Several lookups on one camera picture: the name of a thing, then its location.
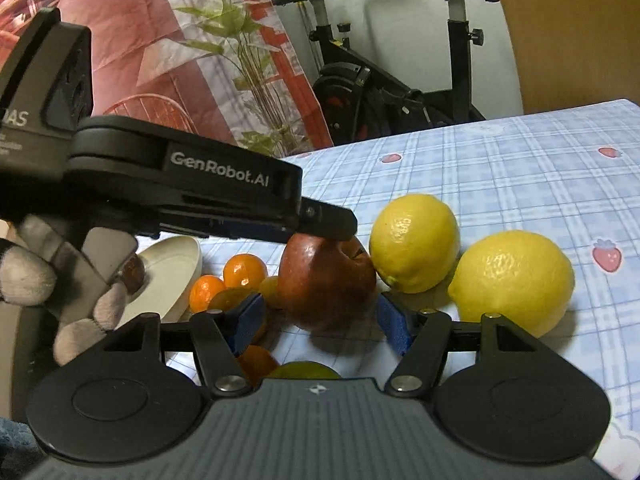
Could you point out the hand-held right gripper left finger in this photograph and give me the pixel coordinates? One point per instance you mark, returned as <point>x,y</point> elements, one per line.
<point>245,322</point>

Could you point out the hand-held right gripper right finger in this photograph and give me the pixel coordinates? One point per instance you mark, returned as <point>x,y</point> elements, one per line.
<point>395,325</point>

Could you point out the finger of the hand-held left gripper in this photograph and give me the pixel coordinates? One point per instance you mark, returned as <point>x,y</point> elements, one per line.
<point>330,222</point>

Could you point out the brownish green orange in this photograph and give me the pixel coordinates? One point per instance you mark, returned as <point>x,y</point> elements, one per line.
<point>227,299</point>

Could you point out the small yellowish fruit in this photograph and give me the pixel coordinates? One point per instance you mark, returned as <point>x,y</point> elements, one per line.
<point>269,290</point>

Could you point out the orange tangerine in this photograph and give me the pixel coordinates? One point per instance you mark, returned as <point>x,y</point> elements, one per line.
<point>245,270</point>
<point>257,362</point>
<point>205,294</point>

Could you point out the red apple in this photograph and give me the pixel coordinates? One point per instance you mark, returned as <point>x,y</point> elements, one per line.
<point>320,290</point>

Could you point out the green round fruit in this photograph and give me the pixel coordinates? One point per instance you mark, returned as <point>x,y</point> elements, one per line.
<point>305,371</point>

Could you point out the yellow lemon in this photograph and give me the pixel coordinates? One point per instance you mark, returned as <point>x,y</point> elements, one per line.
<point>515,280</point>
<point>415,240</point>

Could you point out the cream plate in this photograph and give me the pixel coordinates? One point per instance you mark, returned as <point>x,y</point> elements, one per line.
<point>165,270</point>

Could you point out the person's left hand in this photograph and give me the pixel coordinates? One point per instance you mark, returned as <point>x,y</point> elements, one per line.
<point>25,272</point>

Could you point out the dark mangosteen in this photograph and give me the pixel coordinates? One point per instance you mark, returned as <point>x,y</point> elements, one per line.
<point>135,275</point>

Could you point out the printed room backdrop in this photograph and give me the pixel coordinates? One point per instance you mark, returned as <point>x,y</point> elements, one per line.
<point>150,35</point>

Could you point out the black exercise bike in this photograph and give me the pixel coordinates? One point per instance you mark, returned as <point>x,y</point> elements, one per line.
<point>360,95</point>

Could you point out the blue checkered tablecloth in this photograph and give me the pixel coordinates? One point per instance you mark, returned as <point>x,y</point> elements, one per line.
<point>525,170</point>

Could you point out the teal fuzzy rug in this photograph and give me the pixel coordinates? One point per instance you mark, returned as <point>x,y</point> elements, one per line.
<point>12,440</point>

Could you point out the wooden board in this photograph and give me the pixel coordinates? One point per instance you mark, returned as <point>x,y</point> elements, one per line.
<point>575,35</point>

